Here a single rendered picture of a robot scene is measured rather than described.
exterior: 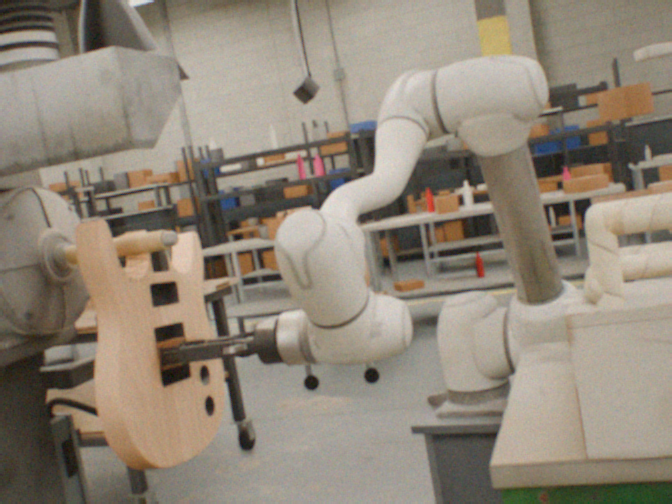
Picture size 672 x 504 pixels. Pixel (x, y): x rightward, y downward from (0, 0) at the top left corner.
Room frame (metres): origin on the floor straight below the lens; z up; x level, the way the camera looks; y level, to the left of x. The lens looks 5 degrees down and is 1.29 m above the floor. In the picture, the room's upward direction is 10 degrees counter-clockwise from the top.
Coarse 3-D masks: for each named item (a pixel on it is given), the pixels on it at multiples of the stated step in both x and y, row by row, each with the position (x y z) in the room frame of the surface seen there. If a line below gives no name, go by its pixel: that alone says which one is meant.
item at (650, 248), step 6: (636, 246) 1.10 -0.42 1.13; (642, 246) 1.09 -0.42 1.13; (648, 246) 1.09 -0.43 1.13; (654, 246) 1.08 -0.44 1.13; (660, 246) 1.08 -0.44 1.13; (666, 246) 1.08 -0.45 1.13; (624, 252) 1.09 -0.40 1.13; (630, 252) 1.09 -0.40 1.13; (636, 252) 1.09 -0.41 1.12; (642, 252) 1.08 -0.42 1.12; (648, 252) 1.08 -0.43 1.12
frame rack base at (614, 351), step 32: (640, 288) 0.95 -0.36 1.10; (576, 320) 0.87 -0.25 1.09; (608, 320) 0.86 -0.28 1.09; (640, 320) 0.85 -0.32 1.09; (576, 352) 0.87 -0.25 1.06; (608, 352) 0.86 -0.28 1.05; (640, 352) 0.85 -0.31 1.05; (576, 384) 0.88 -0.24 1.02; (608, 384) 0.87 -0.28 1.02; (640, 384) 0.85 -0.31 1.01; (608, 416) 0.87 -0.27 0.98; (640, 416) 0.86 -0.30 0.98; (608, 448) 0.87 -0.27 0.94; (640, 448) 0.86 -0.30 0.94
